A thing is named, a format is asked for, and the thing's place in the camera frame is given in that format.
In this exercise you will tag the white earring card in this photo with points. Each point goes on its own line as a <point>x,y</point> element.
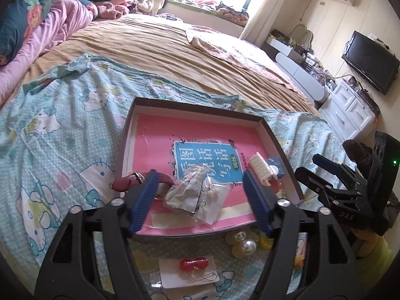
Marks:
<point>215,202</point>

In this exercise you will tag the clothes pile on windowsill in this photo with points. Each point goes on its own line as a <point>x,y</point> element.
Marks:
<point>220,9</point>

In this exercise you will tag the white drawer cabinet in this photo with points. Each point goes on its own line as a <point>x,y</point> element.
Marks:
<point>348,115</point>

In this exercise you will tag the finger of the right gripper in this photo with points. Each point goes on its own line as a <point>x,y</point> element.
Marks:
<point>341,171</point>
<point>311,180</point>

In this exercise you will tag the pink quilt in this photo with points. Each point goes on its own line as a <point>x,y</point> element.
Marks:
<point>65,17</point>

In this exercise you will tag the dark teal floral pillow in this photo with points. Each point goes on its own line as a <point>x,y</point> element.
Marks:
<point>19,20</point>

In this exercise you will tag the floral pink cloth on bed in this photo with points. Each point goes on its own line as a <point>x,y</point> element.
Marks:
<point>237,52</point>

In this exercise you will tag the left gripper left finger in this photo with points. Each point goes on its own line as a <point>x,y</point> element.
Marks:
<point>90,257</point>

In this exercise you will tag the large pearl hair clip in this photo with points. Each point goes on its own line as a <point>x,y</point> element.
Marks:
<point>243,242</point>

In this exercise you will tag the brown plush toy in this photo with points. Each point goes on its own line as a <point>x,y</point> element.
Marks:
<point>360,154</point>

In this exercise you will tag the heart shaped vanity mirror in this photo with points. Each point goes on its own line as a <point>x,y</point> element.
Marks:
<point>302,36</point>

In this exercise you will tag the black flat television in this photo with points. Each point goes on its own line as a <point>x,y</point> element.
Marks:
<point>374,62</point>

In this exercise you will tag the white grey vanity desk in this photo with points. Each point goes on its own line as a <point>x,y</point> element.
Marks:
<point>291,63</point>

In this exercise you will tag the pink book in box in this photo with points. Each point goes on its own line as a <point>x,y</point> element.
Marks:
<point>171,145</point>

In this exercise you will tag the clear jewelry bag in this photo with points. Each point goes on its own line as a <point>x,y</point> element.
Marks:
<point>191,193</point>

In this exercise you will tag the tan bed sheet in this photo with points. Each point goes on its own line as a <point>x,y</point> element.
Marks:
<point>160,46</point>

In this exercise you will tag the cream curtain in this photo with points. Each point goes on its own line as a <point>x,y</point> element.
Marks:
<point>262,17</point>

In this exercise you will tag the yellow green garment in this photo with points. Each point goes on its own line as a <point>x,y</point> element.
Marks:
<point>373,257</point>

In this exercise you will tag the white pink hair claw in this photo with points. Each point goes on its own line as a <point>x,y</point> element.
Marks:
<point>264,172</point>

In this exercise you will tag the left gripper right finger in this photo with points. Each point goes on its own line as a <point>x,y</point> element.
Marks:
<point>329,265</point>

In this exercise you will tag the small blue box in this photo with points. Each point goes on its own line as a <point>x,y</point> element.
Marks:
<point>277,166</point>

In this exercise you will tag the red hair clip on card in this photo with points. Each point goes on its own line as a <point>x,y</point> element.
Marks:
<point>188,272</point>

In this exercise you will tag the dark shallow cardboard box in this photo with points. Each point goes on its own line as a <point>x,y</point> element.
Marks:
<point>175,109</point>

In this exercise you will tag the red strap wristwatch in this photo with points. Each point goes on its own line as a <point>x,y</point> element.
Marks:
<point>136,178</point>

